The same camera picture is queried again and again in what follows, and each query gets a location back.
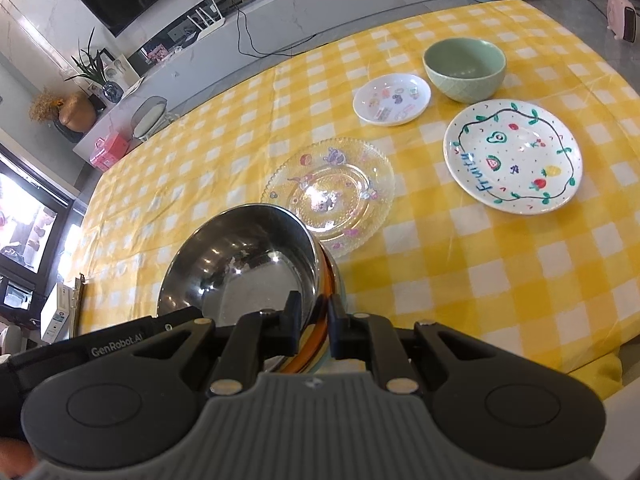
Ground white marble media console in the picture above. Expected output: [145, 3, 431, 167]
[72, 0, 473, 158]

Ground green potted plant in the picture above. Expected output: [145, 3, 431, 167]
[65, 27, 125, 104]

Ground green ceramic bowl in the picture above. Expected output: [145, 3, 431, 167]
[423, 38, 507, 104]

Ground white router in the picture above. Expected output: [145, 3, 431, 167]
[187, 4, 227, 41]

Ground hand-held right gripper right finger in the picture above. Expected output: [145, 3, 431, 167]
[327, 294, 501, 395]

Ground yellow checked tablecloth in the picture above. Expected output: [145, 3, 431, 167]
[55, 0, 640, 397]

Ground brown vase with dried flowers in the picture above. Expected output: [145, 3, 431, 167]
[28, 87, 97, 134]

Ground person's left hand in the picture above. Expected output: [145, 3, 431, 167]
[0, 437, 37, 479]

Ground clear glass patterned plate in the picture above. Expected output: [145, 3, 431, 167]
[261, 137, 396, 260]

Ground stainless steel bowl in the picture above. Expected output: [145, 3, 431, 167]
[156, 203, 347, 376]

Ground grey oval mirror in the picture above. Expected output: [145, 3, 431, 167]
[132, 96, 169, 142]

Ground white fruit pattern plate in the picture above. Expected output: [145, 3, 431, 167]
[443, 99, 583, 216]

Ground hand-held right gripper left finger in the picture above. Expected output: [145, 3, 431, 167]
[131, 292, 304, 396]

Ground small white sticker plate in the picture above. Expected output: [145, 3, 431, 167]
[352, 73, 432, 127]

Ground pink storage box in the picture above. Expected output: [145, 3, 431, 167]
[90, 132, 130, 172]

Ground pink space heater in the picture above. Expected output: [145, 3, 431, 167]
[606, 0, 639, 43]

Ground black power cable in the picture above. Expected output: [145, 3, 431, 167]
[235, 7, 317, 57]

